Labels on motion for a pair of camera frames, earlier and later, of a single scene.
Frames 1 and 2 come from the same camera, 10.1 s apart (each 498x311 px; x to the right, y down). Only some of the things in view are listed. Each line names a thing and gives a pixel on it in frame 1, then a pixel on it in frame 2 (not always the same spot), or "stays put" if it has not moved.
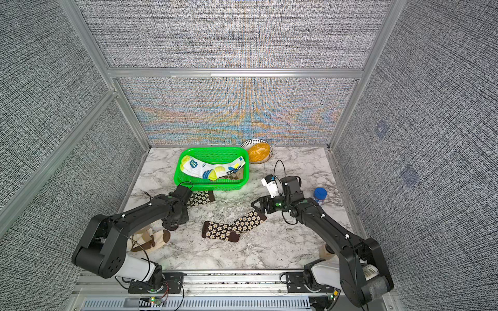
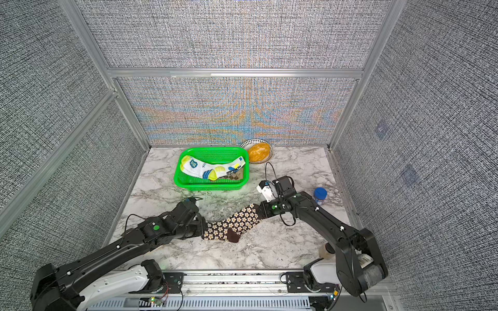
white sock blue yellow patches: (192, 166) stays put
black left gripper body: (183, 218) -> (196, 229)
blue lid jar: (320, 195) stays put
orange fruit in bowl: (258, 151) stays put
